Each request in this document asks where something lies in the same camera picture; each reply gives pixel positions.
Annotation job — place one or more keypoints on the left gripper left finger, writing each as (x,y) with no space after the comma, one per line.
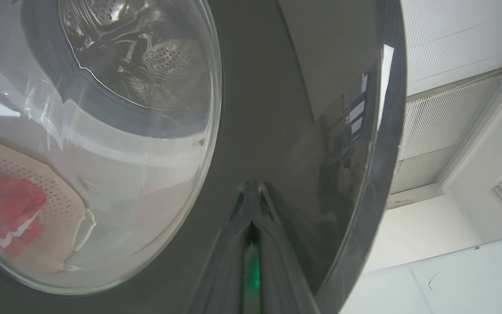
(225,270)

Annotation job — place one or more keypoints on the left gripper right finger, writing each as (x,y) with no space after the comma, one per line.
(281,270)

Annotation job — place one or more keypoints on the black round glass washer door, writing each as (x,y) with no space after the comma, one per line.
(277,131)

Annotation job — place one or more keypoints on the red garment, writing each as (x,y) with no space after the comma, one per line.
(2,209)

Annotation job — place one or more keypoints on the cream perforated laundry basket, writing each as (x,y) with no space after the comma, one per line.
(63,209)

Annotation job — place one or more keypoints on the white washing machine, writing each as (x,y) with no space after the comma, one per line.
(116,65)

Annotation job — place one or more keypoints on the large ceiling vent grille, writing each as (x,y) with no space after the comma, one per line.
(442,131)

